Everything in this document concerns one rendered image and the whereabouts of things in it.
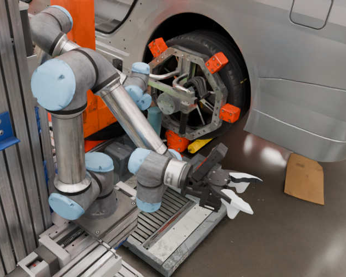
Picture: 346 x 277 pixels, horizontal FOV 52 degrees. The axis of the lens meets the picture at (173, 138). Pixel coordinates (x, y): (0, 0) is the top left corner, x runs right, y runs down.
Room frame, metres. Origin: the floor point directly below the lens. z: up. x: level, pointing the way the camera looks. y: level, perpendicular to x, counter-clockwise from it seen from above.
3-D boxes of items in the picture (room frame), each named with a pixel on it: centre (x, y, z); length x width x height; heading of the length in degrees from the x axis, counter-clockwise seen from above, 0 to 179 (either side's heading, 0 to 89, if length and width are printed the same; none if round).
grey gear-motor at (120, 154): (2.00, 0.27, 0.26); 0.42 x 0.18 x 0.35; 146
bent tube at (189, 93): (1.75, -0.05, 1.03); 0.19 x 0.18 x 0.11; 146
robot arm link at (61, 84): (0.84, 0.30, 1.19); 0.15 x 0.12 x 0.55; 161
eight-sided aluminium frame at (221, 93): (1.91, -0.04, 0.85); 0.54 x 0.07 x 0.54; 56
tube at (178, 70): (1.86, 0.11, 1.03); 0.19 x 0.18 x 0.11; 146
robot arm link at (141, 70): (1.33, 0.16, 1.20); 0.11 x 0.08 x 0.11; 177
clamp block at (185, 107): (1.64, -0.06, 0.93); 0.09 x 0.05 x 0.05; 146
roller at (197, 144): (1.93, -0.19, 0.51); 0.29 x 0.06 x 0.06; 146
